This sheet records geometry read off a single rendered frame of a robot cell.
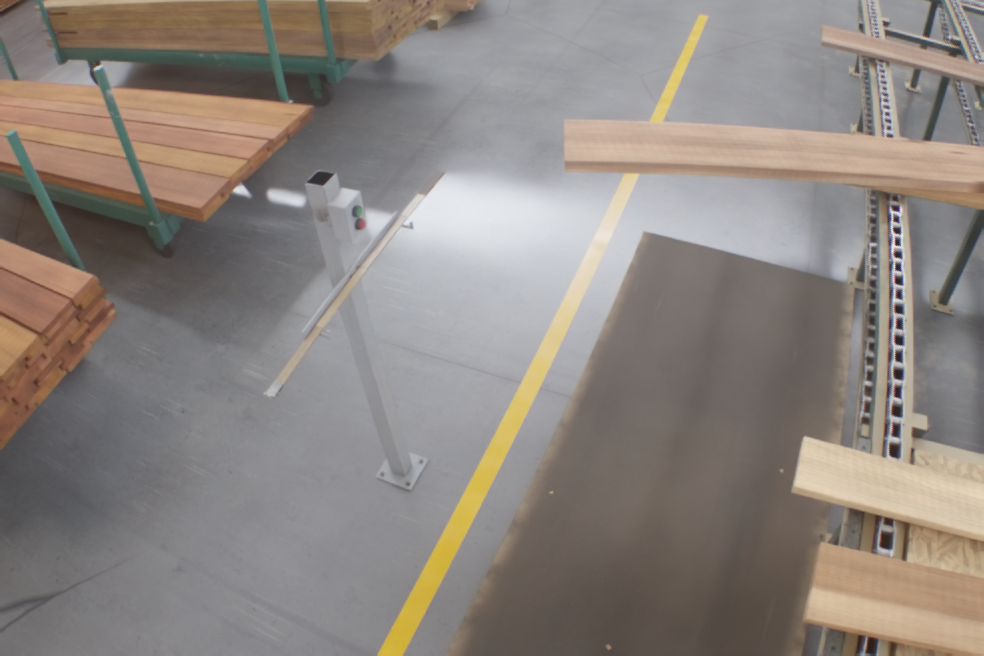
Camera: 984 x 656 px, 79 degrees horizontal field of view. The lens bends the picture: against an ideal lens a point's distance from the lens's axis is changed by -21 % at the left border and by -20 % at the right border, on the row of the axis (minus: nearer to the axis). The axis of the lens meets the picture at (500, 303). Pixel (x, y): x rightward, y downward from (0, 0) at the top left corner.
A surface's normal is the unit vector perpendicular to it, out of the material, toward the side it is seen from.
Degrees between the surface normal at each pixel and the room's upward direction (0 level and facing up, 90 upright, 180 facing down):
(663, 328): 0
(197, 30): 90
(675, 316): 0
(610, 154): 0
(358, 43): 90
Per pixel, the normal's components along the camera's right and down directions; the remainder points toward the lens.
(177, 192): -0.06, -0.70
